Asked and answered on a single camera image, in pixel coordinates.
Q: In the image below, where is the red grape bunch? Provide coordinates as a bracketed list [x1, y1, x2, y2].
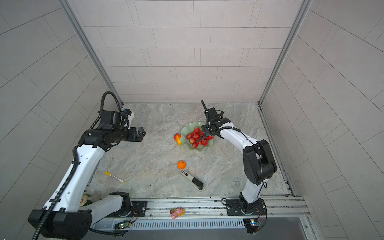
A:
[186, 127, 214, 149]

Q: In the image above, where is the red yellow mango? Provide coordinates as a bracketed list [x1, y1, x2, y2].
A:
[174, 134, 182, 146]

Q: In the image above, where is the orange tangerine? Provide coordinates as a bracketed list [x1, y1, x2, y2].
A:
[177, 161, 186, 170]

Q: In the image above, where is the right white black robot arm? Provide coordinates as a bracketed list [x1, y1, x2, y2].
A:
[202, 104, 278, 216]

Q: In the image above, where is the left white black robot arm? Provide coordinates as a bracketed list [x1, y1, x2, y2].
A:
[28, 127, 146, 240]

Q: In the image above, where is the green scalloped fruit bowl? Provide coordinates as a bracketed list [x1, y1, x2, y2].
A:
[180, 122, 214, 152]

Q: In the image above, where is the pink toy fruit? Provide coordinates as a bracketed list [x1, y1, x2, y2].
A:
[170, 207, 185, 220]

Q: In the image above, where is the yellow white marker pen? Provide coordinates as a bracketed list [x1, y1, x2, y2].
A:
[104, 172, 125, 184]

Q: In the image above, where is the white black handheld device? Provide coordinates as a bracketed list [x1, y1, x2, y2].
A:
[181, 170, 204, 191]

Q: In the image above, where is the left green circuit board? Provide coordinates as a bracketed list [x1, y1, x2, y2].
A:
[114, 221, 132, 230]

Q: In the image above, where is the green circuit board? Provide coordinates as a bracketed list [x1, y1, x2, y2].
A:
[243, 219, 261, 234]
[114, 221, 132, 230]

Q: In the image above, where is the right green circuit board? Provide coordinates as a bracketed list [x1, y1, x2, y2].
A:
[243, 219, 261, 234]

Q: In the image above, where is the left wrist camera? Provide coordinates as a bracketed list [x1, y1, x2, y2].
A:
[97, 109, 134, 132]

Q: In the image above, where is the left black corrugated cable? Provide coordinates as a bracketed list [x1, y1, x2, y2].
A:
[31, 91, 122, 240]

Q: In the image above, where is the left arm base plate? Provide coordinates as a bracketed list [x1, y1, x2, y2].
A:
[108, 192, 148, 218]

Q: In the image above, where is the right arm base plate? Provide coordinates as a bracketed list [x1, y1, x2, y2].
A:
[222, 199, 268, 217]

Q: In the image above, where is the aluminium mounting rail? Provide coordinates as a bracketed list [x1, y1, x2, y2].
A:
[89, 196, 311, 222]

